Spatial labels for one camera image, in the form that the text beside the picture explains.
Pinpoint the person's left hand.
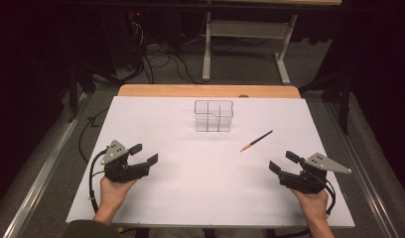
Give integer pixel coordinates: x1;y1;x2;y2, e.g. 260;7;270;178
99;176;138;212

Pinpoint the aluminium floor rail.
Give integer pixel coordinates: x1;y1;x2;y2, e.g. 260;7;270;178
324;101;401;238
1;92;93;238

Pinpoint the person's right hand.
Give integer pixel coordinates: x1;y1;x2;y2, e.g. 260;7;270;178
289;187;330;222

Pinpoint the clear plastic organizer box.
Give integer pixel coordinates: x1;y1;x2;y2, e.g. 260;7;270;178
194;99;234;134

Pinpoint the dark computer case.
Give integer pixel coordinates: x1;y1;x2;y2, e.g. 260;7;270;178
99;9;184;68

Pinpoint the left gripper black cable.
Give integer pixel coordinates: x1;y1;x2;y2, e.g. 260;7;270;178
88;148;109;214

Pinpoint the black floor cable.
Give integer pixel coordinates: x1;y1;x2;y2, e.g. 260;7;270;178
77;106;111;165

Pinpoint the black pencil with orange end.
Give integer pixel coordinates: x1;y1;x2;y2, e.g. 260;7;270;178
239;129;274;153

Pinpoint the black metal stand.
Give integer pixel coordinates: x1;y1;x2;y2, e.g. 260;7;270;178
298;70;353;136
65;60;96;124

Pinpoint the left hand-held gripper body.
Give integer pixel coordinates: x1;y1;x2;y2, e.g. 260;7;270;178
100;140;151;184

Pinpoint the white table board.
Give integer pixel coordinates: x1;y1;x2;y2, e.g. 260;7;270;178
66;95;356;229

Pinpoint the tangle of black floor cables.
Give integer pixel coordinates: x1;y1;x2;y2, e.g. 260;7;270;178
124;19;204;85

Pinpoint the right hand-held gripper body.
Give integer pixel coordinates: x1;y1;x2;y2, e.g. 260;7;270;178
278;153;352;195

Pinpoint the white metal desk frame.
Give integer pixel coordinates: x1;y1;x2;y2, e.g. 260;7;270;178
202;11;299;85

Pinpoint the wooden table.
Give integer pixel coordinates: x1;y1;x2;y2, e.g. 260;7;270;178
117;83;302;99

